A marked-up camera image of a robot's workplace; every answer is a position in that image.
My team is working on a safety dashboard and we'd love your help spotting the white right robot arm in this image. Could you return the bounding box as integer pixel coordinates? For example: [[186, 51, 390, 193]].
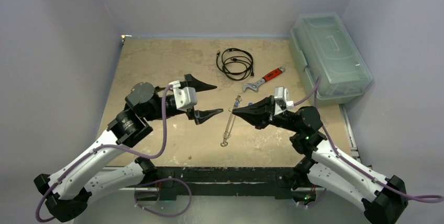
[[232, 96, 408, 223]]

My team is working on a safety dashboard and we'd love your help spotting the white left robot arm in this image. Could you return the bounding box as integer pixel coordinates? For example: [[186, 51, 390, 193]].
[[34, 74, 221, 222]]

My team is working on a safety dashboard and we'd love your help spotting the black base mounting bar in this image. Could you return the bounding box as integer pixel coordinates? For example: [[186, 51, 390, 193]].
[[135, 158, 321, 205]]

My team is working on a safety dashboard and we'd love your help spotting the clear green plastic toolbox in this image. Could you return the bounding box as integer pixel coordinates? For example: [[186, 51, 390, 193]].
[[290, 12, 373, 106]]

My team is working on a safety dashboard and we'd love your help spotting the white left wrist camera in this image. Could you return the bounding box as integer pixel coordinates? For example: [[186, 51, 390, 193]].
[[169, 81, 198, 111]]

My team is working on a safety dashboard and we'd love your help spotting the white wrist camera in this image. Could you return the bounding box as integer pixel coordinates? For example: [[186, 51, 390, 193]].
[[169, 81, 198, 111], [273, 86, 294, 116]]

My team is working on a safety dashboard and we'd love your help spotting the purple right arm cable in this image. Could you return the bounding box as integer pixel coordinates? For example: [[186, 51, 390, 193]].
[[293, 76, 444, 204]]

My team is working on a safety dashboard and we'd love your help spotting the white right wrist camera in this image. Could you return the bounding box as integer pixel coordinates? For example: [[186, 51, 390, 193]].
[[273, 86, 294, 116]]

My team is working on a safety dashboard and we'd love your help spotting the red handled adjustable wrench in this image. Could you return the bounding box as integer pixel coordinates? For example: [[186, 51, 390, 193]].
[[242, 66, 285, 92]]

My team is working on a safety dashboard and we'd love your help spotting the black coiled cable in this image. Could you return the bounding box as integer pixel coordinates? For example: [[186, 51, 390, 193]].
[[215, 48, 255, 82]]

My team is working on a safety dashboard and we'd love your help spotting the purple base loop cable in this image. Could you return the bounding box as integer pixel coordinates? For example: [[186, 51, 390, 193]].
[[134, 176, 193, 218]]

